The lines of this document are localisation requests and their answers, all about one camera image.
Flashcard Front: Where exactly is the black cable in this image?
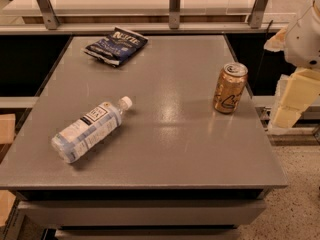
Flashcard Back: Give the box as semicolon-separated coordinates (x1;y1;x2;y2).
252;19;274;92

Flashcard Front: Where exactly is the orange soda can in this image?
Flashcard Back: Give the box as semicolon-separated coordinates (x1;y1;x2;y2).
213;62;248;114

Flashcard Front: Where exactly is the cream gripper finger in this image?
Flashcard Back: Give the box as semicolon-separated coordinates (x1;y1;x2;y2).
269;67;320;129
264;27;287;52

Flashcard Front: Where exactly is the grey drawer front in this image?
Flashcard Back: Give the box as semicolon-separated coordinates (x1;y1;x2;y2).
18;200;266;228

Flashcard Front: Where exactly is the wooden box at left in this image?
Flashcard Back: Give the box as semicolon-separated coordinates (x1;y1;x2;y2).
0;114;16;144

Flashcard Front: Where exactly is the right metal bracket post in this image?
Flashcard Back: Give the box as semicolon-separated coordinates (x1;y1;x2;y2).
248;0;269;29

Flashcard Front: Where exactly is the blue chip bag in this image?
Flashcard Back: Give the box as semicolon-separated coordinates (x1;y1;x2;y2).
83;27;148;67

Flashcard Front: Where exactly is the left metal bracket post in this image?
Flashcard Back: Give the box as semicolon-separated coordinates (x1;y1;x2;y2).
36;0;60;30

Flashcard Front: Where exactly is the metal bracket post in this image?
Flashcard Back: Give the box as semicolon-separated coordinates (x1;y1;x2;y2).
248;0;269;29
169;0;181;29
36;0;60;30

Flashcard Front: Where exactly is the middle metal bracket post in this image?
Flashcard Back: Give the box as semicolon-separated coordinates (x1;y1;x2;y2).
169;0;181;29

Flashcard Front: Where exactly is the clear plastic water bottle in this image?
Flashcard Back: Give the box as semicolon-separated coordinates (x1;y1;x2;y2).
51;96;132;164

